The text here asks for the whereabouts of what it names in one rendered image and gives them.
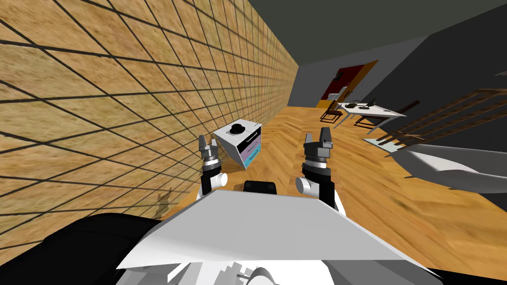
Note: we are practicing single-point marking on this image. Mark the brown wooden chair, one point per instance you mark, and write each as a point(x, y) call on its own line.
point(332, 111)
point(400, 109)

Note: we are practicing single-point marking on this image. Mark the pale rug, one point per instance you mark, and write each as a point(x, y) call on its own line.
point(382, 143)

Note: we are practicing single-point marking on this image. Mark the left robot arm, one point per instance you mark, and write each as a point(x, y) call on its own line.
point(59, 253)

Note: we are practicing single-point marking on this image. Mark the brown wooden slatted frame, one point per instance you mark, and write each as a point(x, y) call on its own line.
point(443, 118)

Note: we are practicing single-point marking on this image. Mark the black hat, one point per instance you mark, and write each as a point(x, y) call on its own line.
point(237, 128)

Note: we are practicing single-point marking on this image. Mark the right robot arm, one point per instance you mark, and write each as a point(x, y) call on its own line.
point(325, 187)

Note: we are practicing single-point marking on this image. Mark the white table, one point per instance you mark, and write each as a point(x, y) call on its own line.
point(376, 111)

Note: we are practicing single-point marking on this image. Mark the teal drawer front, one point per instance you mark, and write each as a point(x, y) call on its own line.
point(253, 156)

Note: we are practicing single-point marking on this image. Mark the red door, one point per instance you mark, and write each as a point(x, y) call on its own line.
point(345, 81)

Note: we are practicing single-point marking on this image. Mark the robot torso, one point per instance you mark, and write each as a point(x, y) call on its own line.
point(253, 229)

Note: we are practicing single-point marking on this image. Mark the black drawer front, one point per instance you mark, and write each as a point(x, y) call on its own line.
point(250, 137)

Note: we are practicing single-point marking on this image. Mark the purple drawer front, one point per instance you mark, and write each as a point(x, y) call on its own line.
point(252, 149)

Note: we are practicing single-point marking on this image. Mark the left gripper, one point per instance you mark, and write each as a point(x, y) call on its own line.
point(208, 154)

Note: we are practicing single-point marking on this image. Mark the white bedside cabinet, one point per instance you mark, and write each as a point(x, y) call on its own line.
point(225, 140)

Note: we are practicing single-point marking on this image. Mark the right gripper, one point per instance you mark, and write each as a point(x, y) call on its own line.
point(317, 151)

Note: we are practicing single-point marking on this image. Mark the white bed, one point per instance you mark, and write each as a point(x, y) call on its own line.
point(447, 168)

